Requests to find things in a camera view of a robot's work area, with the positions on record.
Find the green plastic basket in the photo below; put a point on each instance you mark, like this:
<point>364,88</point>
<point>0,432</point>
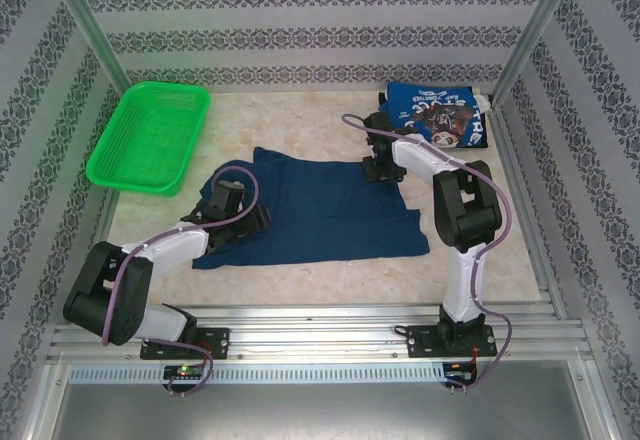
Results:
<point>145,130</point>

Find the navy blue t-shirt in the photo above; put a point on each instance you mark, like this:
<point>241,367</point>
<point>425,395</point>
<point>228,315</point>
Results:
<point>325,210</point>

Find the aluminium side frame rail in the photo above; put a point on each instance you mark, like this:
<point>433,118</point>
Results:
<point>516,170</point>
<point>104,215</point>

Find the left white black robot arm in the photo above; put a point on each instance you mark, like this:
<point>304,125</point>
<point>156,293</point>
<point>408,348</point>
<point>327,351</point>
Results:
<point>165,250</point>

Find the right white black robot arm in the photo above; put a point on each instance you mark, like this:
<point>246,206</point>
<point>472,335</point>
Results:
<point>425,157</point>

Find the aluminium frame post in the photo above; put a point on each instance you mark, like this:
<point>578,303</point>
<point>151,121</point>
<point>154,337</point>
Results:
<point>535,30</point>
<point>85,20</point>

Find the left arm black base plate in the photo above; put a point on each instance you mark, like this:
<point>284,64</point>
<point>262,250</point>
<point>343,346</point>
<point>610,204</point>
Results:
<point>215,342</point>

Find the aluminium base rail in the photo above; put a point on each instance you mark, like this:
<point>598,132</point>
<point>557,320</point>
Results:
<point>320,340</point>

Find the grey metal tray panel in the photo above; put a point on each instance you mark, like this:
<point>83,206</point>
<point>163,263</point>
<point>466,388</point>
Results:
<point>320,410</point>

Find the royal blue printed t-shirt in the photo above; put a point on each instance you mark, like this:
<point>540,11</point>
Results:
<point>400,97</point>

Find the white folded t-shirt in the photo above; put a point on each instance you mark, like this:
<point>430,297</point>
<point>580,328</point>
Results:
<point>484,101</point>

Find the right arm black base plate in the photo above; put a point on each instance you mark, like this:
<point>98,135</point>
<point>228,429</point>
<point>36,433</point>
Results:
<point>420,342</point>

